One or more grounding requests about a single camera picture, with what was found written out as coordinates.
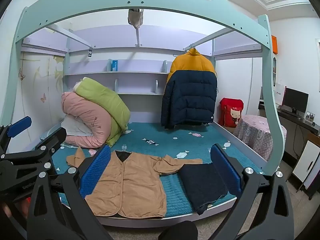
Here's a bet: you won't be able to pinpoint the grey hanging bag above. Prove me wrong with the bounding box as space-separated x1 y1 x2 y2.
127 8 144 28

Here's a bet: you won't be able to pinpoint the pink quilt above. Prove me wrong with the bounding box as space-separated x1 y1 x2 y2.
62 92 113 148

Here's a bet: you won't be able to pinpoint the tan coat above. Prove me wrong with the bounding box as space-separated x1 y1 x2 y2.
66 146 203 218

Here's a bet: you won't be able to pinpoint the orange box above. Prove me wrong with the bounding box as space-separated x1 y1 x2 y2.
271 35 279 55

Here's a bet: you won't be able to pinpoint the pink checked tablecloth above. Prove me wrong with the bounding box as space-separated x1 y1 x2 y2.
234 115 273 162

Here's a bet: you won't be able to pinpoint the light teal bunk bed frame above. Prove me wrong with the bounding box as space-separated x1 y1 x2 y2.
5 0 287 228

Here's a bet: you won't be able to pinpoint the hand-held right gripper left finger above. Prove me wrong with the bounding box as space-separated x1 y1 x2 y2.
27 144 112 240

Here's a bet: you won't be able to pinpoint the red cartoon bag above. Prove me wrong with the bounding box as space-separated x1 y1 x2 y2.
219 97 244 128

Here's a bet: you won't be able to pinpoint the white shopping bag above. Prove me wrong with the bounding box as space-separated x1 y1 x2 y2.
272 80 287 104

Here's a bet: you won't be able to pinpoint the yellow and navy puffer jacket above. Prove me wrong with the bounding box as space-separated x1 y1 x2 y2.
160 48 218 130

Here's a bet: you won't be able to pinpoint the black computer monitor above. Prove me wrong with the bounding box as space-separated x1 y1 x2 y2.
282 87 309 117

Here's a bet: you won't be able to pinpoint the person's left hand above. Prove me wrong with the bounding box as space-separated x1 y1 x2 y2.
0 203 12 218

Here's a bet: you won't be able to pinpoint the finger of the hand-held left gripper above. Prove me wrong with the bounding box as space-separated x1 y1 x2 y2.
0 116 32 155
0 127 67 167

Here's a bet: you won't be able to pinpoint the person's dark trouser leg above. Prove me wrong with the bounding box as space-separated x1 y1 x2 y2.
158 220 199 240

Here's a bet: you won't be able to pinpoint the teal quilted bed sheet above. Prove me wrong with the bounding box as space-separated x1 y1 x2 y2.
40 122 264 218

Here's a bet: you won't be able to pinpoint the floral print wardrobe doors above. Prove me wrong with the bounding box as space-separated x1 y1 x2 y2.
5 51 65 140

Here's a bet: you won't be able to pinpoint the lavender headboard shelf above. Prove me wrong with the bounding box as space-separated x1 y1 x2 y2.
62 40 215 125

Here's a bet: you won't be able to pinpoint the dark desk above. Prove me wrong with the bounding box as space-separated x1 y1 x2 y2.
259 100 320 155

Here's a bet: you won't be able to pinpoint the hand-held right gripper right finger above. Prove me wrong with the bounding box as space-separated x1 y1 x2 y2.
210 144 295 240

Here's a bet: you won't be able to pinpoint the white cabinet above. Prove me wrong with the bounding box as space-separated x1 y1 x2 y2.
291 132 320 198

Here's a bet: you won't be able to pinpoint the light blue pillow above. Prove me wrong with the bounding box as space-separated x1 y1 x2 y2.
40 126 66 146

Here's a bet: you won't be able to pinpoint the green quilt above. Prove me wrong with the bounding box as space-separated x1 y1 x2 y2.
75 77 131 147

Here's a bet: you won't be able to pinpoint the dark blue garment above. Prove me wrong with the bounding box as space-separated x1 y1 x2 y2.
178 163 229 215

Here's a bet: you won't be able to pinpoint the white wardrobe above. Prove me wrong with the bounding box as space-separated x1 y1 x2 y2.
215 57 263 120

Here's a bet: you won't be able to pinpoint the white pillow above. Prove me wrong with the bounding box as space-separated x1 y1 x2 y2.
61 114 93 137

